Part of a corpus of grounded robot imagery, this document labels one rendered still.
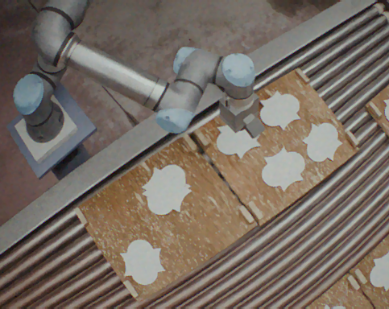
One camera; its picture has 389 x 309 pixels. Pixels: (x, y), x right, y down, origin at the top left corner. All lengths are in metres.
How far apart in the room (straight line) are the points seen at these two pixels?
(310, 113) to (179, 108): 0.57
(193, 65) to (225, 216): 0.47
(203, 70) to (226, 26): 1.74
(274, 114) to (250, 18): 1.47
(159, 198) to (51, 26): 0.62
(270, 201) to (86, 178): 0.55
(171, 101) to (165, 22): 1.85
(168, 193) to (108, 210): 0.19
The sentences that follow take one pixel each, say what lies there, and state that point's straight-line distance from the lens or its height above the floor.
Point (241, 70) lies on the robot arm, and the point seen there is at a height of 1.34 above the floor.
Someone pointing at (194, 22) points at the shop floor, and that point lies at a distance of 3.03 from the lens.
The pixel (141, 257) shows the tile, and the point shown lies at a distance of 1.51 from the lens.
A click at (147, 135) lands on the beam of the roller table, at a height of 0.92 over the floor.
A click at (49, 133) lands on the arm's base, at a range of 1.73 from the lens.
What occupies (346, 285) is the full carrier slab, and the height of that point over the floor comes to 0.94.
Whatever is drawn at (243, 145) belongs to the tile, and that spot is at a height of 0.95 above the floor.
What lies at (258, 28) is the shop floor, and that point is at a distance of 3.00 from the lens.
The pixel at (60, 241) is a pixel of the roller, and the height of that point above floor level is 0.92.
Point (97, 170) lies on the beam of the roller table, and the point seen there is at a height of 0.91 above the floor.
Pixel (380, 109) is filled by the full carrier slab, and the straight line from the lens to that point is 1.74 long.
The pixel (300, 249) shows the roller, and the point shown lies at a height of 0.92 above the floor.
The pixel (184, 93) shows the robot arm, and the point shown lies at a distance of 1.24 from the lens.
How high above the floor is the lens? 2.40
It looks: 67 degrees down
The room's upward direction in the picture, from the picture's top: 9 degrees counter-clockwise
